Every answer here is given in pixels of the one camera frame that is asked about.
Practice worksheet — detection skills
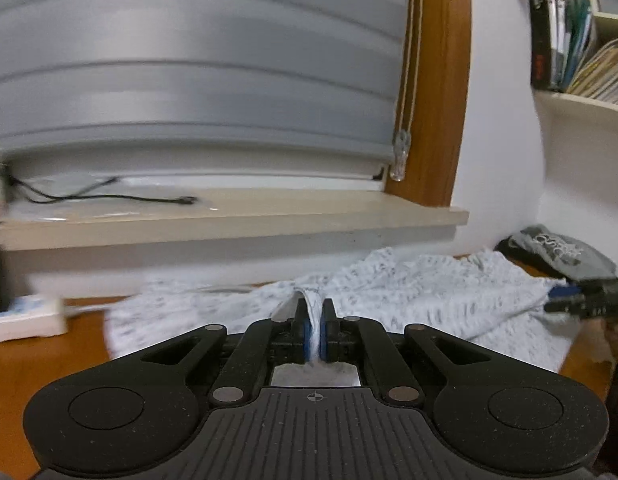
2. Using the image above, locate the white patterned pajama garment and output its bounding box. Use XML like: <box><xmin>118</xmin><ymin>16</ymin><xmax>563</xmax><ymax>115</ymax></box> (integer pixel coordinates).
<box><xmin>104</xmin><ymin>248</ymin><xmax>580</xmax><ymax>372</ymax></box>

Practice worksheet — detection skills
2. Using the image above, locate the grey printed folded garment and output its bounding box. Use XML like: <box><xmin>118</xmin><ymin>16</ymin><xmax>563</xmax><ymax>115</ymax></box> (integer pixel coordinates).
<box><xmin>495</xmin><ymin>224</ymin><xmax>617</xmax><ymax>282</ymax></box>

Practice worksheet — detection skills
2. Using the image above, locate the black book spine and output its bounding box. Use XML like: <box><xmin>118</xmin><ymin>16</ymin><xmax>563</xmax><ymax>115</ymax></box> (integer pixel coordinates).
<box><xmin>528</xmin><ymin>0</ymin><xmax>552</xmax><ymax>90</ymax></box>

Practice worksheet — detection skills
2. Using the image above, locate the white wall bookshelf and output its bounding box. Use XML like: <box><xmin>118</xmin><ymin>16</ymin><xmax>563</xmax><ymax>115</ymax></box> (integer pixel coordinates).
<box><xmin>531</xmin><ymin>0</ymin><xmax>618</xmax><ymax>131</ymax></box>

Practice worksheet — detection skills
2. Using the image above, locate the brown wooden window frame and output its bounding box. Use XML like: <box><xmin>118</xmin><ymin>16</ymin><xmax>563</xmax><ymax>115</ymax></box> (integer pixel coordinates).
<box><xmin>385</xmin><ymin>0</ymin><xmax>472</xmax><ymax>207</ymax></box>

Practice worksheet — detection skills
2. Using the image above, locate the white power strip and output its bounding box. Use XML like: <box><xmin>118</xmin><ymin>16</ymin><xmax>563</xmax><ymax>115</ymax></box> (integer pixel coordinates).
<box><xmin>0</xmin><ymin>295</ymin><xmax>67</xmax><ymax>344</ymax></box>

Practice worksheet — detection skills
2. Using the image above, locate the blind pull cord weight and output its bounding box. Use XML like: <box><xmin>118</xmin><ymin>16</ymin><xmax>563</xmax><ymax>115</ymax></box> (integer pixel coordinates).
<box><xmin>389</xmin><ymin>130</ymin><xmax>412</xmax><ymax>182</ymax></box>

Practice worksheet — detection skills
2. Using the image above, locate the black cable on sill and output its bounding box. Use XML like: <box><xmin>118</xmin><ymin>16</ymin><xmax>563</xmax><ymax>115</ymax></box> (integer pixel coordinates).
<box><xmin>6</xmin><ymin>173</ymin><xmax>199</xmax><ymax>208</ymax></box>

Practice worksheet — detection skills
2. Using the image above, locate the grey window roller blind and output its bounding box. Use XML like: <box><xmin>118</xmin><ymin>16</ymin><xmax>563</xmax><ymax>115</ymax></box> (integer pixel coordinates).
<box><xmin>0</xmin><ymin>0</ymin><xmax>408</xmax><ymax>178</ymax></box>

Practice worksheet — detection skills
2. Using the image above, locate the beige window sill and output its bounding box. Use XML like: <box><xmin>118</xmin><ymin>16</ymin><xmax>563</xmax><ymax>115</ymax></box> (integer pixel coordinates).
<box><xmin>0</xmin><ymin>188</ymin><xmax>469</xmax><ymax>252</ymax></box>

